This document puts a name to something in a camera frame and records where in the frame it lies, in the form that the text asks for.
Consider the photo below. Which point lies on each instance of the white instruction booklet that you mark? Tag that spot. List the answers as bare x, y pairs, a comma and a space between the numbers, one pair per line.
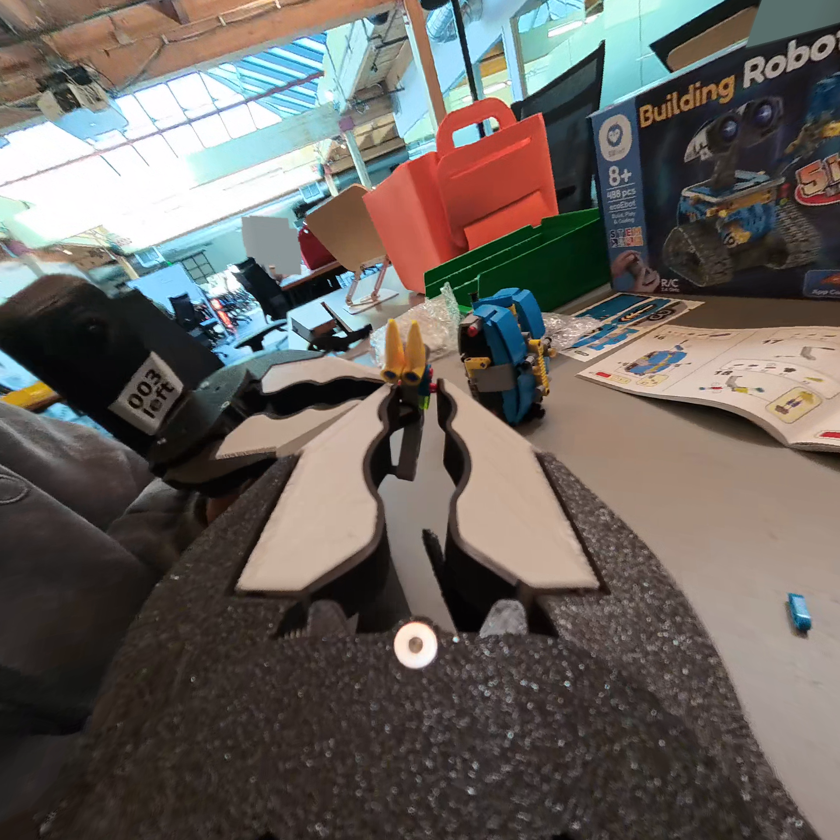
722, 374

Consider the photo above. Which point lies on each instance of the small blue brick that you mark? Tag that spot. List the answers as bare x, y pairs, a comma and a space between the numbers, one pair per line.
799, 613

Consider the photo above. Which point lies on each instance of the green storage bin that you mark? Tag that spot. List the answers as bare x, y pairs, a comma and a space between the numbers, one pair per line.
538, 262

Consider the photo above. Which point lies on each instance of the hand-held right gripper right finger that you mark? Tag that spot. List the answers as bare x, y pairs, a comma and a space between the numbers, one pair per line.
518, 518

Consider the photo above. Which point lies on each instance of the grey desk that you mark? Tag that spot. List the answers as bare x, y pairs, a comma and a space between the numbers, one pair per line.
656, 492

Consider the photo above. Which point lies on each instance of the dark robot kit box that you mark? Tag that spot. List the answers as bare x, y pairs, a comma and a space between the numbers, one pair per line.
722, 197

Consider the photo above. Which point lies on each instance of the wooden tilted desk stand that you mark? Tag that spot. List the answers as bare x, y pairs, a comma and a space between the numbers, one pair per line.
348, 223

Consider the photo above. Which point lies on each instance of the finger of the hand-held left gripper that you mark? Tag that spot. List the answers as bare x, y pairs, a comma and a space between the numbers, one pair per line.
315, 373
282, 430

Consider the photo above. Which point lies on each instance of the blue toy brick robot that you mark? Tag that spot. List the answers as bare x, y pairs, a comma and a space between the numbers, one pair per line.
505, 354

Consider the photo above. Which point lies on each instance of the yellow twin cone piece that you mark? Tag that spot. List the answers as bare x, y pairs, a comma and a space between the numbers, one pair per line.
403, 354

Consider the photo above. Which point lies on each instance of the clear plastic bag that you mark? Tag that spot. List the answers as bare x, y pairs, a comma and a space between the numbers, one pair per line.
433, 321
564, 325

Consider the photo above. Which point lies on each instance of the grey angled beam assembly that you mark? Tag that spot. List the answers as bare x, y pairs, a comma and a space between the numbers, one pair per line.
410, 446

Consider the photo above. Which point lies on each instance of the blue sticker sheet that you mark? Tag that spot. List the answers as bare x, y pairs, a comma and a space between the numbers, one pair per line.
623, 325

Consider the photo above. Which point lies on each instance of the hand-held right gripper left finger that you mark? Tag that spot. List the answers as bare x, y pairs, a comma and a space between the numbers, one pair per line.
315, 518

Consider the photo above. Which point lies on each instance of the red bag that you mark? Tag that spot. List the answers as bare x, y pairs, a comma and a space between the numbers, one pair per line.
315, 246

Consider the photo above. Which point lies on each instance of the black office chair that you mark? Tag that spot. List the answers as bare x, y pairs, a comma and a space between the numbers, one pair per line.
262, 295

